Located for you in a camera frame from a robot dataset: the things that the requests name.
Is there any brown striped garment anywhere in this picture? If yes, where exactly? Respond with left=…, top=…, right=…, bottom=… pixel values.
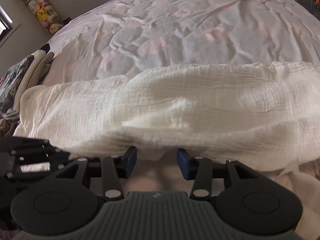
left=0, top=117, right=20, bottom=138

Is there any hanging plush toy organizer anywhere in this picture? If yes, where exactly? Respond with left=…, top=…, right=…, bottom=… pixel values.
left=22, top=0, right=64, bottom=35

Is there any white crinkled muslin garment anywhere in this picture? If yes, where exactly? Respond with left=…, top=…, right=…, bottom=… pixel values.
left=15, top=62, right=319, bottom=239

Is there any beige fleece folded garment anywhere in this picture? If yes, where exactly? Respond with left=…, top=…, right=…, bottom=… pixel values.
left=27, top=52, right=54, bottom=89

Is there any grey pink-dotted bed cover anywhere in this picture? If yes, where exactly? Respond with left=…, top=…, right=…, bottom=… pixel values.
left=43, top=0, right=319, bottom=86

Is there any window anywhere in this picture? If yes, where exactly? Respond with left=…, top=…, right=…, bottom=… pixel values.
left=0, top=7, right=21, bottom=46

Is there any dark floral folded garment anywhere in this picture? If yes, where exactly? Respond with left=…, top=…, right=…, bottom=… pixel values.
left=1, top=55, right=34, bottom=114

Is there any light grey folded sweater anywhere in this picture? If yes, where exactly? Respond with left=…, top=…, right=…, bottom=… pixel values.
left=11, top=49, right=47, bottom=112

